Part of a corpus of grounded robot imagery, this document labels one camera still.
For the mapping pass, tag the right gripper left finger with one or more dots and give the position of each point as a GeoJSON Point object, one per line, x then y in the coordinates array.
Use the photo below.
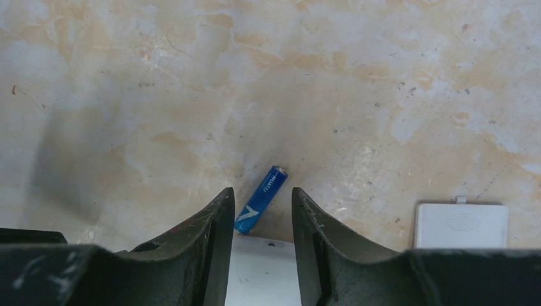
{"type": "Point", "coordinates": [186, 265]}

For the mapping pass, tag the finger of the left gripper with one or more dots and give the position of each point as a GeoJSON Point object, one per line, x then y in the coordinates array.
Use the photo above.
{"type": "Point", "coordinates": [27, 236]}

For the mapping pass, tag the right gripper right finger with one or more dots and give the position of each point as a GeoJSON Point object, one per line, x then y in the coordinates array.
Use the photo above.
{"type": "Point", "coordinates": [338, 266]}

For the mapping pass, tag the blue AAA battery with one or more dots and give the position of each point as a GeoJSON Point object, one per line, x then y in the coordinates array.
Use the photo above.
{"type": "Point", "coordinates": [260, 200]}

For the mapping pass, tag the white battery cover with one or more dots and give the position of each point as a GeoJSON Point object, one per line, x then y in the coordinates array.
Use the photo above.
{"type": "Point", "coordinates": [460, 225]}

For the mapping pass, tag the white remote control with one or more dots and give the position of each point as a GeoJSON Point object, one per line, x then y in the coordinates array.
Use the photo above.
{"type": "Point", "coordinates": [262, 272]}

